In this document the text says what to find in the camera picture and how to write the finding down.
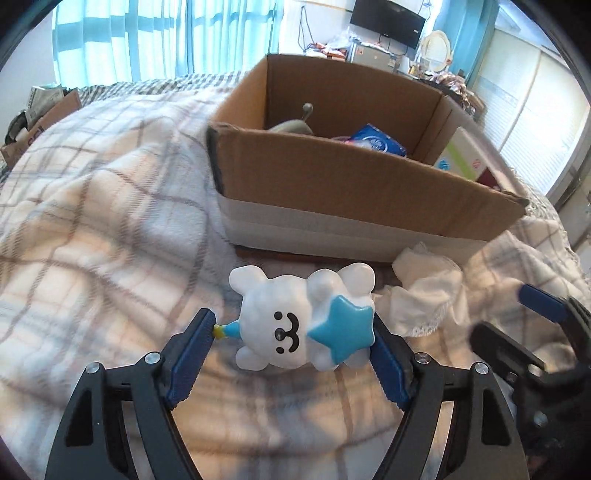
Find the large cardboard box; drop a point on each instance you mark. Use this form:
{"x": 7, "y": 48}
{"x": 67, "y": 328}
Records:
{"x": 346, "y": 207}

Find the wide teal window curtain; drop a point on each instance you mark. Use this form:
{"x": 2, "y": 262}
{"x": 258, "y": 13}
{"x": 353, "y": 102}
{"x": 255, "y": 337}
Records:
{"x": 120, "y": 41}

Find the white cloth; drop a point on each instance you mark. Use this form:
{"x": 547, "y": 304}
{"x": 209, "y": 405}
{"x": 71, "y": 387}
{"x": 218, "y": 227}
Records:
{"x": 429, "y": 290}

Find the white louvered wardrobe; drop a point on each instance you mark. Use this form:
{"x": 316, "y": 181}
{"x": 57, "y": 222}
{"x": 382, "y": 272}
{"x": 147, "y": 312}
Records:
{"x": 531, "y": 101}

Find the small brown cardboard box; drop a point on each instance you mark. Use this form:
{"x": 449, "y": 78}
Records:
{"x": 44, "y": 129}

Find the green and white carton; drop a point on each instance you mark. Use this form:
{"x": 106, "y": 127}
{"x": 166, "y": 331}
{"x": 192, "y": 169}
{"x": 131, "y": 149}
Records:
{"x": 44, "y": 99}

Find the cream plaid fringed blanket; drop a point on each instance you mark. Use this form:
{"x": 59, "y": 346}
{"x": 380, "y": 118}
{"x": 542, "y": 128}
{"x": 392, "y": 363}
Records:
{"x": 115, "y": 230}

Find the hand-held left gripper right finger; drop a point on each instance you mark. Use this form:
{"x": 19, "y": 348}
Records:
{"x": 391, "y": 371}

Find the green and maroon medicine box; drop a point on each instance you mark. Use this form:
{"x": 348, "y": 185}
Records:
{"x": 461, "y": 157}

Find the teal curtain beside wardrobe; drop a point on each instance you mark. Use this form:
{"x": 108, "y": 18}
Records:
{"x": 461, "y": 32}

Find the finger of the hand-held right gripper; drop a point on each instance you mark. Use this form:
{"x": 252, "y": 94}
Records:
{"x": 540, "y": 300}
{"x": 503, "y": 344}

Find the grey rounded object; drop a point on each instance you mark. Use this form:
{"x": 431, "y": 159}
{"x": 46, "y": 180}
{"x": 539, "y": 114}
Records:
{"x": 291, "y": 125}

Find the silver small refrigerator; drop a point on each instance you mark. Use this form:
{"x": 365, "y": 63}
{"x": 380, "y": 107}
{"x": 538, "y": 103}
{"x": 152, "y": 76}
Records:
{"x": 371, "y": 55}

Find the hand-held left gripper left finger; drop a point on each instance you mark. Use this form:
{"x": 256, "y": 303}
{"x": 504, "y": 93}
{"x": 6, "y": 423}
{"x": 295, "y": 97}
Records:
{"x": 189, "y": 357}

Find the plastic bags on refrigerator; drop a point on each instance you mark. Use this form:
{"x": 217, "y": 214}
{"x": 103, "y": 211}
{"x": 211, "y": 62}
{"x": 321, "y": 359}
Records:
{"x": 332, "y": 48}

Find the white bear toy blue star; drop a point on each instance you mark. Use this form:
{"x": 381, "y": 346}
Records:
{"x": 272, "y": 302}

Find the narrow teal window curtain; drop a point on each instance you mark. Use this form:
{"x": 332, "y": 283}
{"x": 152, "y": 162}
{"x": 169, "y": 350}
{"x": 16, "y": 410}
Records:
{"x": 233, "y": 37}

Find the black wall television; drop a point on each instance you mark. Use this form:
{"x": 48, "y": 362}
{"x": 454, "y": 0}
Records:
{"x": 388, "y": 21}

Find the white oval vanity mirror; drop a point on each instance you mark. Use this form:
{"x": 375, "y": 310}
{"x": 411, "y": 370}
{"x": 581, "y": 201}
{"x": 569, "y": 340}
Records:
{"x": 435, "y": 48}

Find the blue snack packet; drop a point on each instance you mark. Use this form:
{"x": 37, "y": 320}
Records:
{"x": 376, "y": 141}

